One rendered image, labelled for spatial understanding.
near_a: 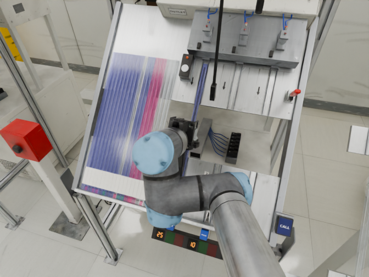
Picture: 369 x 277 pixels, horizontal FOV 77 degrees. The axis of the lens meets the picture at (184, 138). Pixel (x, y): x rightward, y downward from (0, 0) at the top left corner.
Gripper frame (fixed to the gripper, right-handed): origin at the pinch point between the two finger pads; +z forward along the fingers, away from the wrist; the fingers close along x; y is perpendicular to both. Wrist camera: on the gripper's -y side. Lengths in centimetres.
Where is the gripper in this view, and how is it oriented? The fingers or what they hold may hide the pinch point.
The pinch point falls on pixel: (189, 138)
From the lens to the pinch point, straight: 76.1
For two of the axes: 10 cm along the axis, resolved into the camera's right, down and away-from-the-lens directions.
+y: 1.6, -9.7, -1.9
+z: 2.4, -1.5, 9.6
